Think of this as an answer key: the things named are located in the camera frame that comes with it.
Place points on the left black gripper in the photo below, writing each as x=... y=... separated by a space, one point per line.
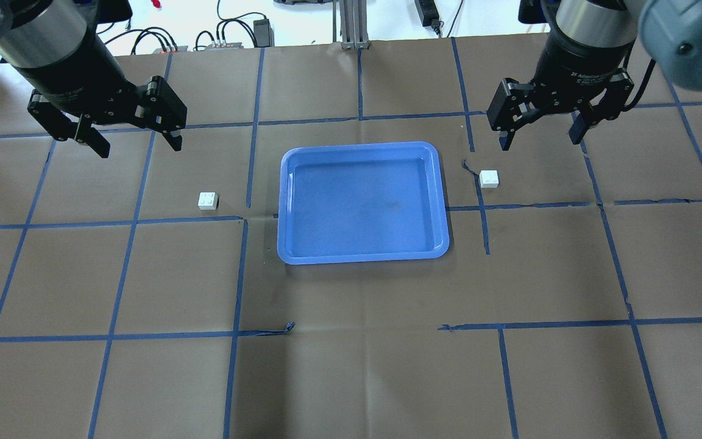
x=75 y=74

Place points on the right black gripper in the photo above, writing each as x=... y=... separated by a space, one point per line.
x=576 y=68

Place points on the white block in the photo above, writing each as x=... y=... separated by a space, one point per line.
x=489 y=178
x=208 y=200

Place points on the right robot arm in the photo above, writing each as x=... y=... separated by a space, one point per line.
x=597 y=61

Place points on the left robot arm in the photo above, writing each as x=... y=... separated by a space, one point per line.
x=34 y=34

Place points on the blue plastic tray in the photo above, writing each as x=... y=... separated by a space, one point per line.
x=361 y=203

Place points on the grey USB hub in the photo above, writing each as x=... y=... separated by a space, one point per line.
x=218 y=46

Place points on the brown paper table cover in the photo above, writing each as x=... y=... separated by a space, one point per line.
x=568 y=304

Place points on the black power adapter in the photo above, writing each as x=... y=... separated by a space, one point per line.
x=263 y=33

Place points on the aluminium frame post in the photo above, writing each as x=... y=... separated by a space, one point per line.
x=350 y=17

